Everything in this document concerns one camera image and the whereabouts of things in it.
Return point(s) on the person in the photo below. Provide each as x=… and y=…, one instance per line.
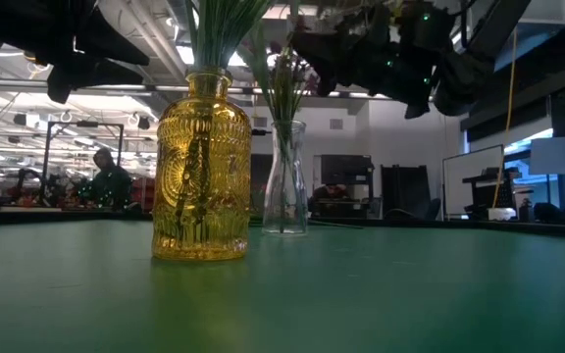
x=111, y=186

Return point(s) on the white box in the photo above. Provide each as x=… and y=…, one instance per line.
x=501, y=214

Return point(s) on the whiteboard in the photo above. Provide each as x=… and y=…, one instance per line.
x=469, y=181

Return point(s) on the black monitor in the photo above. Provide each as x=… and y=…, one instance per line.
x=346, y=169

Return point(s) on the clear glass vase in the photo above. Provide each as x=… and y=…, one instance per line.
x=285, y=196

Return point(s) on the grey sign panel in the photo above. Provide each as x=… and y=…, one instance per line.
x=557, y=155

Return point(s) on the yellow embossed glass vase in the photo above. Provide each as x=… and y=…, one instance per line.
x=201, y=196

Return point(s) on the green table mat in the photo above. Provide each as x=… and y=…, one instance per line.
x=361, y=294

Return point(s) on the purple flower bunch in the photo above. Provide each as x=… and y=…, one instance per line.
x=282, y=88

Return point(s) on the black station frame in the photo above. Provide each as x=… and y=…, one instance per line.
x=46, y=157

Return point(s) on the black cabinet panel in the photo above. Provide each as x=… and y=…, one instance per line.
x=405, y=186

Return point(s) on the white flower bunch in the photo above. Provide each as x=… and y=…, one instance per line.
x=204, y=24
x=243, y=19

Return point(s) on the black office chair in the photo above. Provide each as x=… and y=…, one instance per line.
x=429, y=208

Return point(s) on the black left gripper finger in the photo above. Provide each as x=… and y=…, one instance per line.
x=111, y=44
x=91, y=78

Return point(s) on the grey wall vent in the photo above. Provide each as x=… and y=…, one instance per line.
x=336, y=123

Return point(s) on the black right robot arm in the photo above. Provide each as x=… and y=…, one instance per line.
x=464, y=83

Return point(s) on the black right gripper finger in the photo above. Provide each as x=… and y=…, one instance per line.
x=336, y=44
x=371, y=81

